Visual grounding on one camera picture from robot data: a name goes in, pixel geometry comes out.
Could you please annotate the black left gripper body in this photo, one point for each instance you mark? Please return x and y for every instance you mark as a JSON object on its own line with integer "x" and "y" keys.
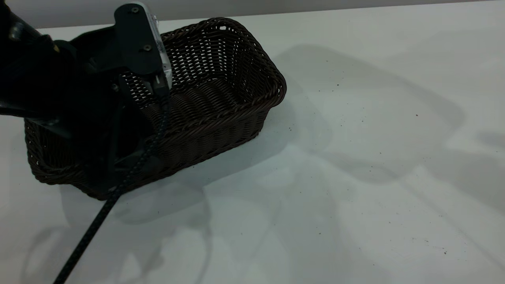
{"x": 94, "y": 102}

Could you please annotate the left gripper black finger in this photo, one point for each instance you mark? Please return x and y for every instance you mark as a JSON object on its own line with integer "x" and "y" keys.
{"x": 148, "y": 165}

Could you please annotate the black woven wicker basket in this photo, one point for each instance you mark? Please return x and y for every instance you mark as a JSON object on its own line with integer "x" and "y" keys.
{"x": 221, "y": 98}

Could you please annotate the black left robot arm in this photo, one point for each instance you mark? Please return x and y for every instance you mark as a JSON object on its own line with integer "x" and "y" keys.
{"x": 27, "y": 71}

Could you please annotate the black left camera bracket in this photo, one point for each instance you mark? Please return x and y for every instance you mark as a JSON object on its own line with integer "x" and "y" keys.
{"x": 134, "y": 39}

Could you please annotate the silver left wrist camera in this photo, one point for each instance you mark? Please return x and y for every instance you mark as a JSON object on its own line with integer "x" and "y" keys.
{"x": 162, "y": 51}

